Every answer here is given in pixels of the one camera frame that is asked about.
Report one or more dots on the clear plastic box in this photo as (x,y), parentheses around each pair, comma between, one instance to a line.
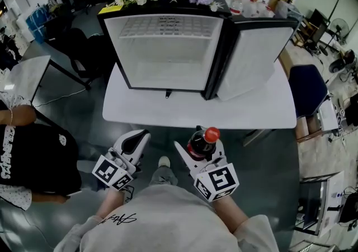
(289,11)

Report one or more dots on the cola bottle with red cap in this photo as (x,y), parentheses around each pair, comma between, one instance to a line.
(198,144)

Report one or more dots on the black office chair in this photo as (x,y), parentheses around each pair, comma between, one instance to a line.
(84,52)

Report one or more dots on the person's right forearm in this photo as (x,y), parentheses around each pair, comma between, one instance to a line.
(229,213)

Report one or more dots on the wooden low cabinet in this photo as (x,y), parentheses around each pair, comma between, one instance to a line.
(307,130)

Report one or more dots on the black mini fridge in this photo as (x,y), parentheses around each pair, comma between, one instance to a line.
(167,60)

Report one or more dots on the white glass-door appliance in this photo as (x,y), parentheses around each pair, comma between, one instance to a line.
(332,203)

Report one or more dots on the white printer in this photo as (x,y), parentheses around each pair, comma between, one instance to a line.
(328,115)

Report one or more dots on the person's grey trousers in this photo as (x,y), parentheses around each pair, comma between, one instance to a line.
(163,176)

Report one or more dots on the clear water jug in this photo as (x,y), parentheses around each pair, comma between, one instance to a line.
(253,8)
(237,5)
(268,13)

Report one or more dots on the person's left forearm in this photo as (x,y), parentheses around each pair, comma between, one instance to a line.
(112,203)

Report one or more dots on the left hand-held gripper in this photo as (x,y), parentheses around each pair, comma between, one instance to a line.
(112,172)

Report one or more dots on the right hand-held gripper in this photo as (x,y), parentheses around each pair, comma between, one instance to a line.
(221,181)

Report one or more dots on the person's left shoe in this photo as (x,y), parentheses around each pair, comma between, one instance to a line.
(164,161)

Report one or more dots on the grey marble side table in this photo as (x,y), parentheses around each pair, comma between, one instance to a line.
(28,74)

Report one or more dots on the floor fan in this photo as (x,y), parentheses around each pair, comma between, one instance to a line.
(342,61)

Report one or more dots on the person's grey sweatshirt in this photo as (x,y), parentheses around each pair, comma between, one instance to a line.
(167,223)

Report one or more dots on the blue chair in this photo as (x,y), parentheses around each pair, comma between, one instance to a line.
(307,91)

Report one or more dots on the standing fan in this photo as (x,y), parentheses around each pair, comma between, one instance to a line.
(338,27)

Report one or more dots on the blue wrapped barrel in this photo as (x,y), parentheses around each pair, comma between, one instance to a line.
(36,27)

